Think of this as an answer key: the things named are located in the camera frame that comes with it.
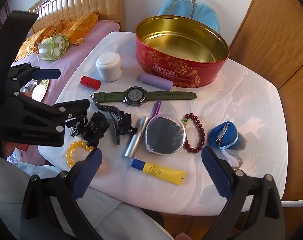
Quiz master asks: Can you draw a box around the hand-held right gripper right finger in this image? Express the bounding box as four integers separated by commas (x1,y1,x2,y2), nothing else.
201,145,286,240

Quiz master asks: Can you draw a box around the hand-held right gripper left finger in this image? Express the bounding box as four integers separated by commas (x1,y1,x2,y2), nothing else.
20,147,103,240

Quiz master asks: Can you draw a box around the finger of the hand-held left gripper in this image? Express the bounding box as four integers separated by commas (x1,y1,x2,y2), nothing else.
0,94,90,147
7,63,61,103

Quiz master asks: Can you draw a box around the blue plush coin purse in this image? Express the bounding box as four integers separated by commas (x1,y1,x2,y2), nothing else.
208,122,247,169

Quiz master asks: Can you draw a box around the black pearl hair bow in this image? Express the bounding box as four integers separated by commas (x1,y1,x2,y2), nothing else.
65,112,88,137

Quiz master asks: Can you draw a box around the black ribbon hair bow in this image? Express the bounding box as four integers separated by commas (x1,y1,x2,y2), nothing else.
120,111,138,134
82,111,109,147

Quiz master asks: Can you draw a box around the yellow cream tube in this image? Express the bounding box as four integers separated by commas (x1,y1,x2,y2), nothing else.
131,158,186,186

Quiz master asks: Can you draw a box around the black hair claw clip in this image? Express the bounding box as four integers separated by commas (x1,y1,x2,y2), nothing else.
94,102,124,145

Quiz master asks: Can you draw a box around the silver tube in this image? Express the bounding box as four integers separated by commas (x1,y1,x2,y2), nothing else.
124,116,149,158

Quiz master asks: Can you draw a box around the white cream jar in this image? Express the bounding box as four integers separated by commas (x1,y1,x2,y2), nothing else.
96,52,122,82

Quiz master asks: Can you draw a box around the clear compact case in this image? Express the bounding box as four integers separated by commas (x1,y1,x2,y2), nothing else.
145,113,186,155

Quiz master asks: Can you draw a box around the red oval tin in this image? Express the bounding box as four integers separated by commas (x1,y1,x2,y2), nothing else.
135,15,229,88

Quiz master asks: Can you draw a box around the round mirror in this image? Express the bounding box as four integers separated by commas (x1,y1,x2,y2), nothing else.
24,79,50,103

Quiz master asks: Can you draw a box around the purple curtain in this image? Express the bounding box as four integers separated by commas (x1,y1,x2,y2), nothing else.
0,1,10,40

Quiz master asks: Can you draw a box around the cabbage plush toy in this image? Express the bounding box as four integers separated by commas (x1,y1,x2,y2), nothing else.
37,34,69,61

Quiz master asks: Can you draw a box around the small red cylinder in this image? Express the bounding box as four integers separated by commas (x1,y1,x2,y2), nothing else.
80,76,101,90

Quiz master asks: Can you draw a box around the orange pillow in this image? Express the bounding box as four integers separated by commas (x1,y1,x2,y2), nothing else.
15,12,99,62

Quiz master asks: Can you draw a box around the tan padded headboard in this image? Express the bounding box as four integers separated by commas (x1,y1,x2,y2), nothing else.
28,0,123,34

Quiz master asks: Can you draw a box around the small purple pen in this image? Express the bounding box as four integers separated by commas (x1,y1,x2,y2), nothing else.
151,101,162,117

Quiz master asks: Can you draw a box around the green digital wristwatch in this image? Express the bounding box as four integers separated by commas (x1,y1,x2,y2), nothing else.
90,86,197,108

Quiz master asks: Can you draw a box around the lilac stick tube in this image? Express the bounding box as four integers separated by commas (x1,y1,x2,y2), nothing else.
140,74,172,91

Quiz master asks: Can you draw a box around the wooden wardrobe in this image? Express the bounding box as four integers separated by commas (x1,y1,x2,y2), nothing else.
228,0,303,200

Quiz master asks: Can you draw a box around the light blue chair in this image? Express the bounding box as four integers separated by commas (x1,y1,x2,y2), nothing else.
158,0,221,33

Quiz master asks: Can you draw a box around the yellow bead bracelet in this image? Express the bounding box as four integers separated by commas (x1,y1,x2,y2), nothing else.
66,141,95,169

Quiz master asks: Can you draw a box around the dark red bead bracelet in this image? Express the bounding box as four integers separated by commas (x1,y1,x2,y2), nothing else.
183,113,205,153

